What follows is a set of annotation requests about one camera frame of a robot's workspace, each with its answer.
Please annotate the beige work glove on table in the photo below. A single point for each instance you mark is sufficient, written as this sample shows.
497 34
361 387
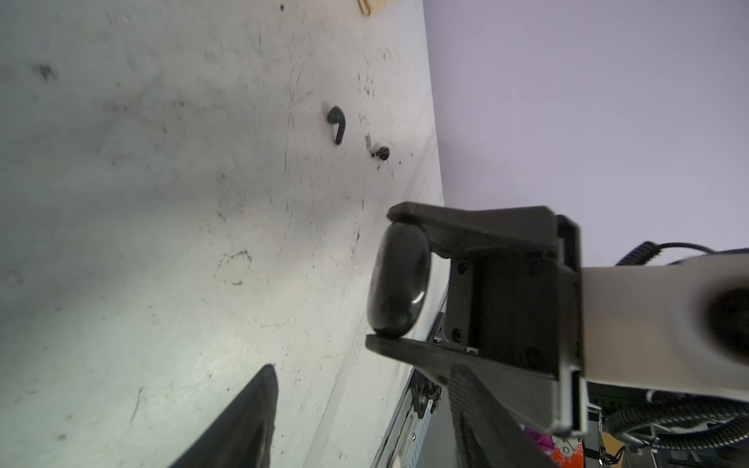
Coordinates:
373 7

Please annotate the black wireless earbud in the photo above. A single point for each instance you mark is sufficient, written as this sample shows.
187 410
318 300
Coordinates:
382 153
336 118

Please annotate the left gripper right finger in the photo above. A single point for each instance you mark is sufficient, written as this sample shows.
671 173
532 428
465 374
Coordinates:
486 435

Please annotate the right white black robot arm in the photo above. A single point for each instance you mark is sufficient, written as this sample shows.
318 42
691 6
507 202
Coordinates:
664 347

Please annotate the black earbud charging case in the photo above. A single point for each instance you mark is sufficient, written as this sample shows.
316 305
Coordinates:
399 281

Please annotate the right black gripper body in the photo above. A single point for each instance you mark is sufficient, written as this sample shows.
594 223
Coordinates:
521 313

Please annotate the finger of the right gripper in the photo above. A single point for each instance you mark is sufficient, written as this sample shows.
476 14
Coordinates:
532 399
453 233

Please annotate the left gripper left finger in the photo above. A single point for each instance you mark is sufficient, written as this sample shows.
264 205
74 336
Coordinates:
242 434

